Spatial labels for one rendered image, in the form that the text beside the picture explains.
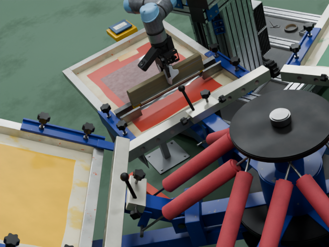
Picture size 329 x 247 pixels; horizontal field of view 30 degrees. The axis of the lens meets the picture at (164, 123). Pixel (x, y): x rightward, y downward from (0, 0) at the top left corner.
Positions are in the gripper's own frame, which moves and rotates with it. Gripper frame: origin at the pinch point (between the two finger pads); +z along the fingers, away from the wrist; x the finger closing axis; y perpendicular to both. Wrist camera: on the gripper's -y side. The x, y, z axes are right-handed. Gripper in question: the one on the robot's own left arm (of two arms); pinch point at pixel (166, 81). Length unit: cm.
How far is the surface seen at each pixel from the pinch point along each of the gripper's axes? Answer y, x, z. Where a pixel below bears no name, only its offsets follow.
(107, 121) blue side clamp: -30.1, 0.8, 3.8
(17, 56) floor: -22, 295, 105
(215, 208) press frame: -23, -73, 3
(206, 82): 16.4, -2.1, 9.5
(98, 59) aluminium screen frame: -11, 56, 8
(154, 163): 2, 77, 104
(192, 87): 10.2, -0.1, 9.5
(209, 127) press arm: -3.2, -38.7, 1.0
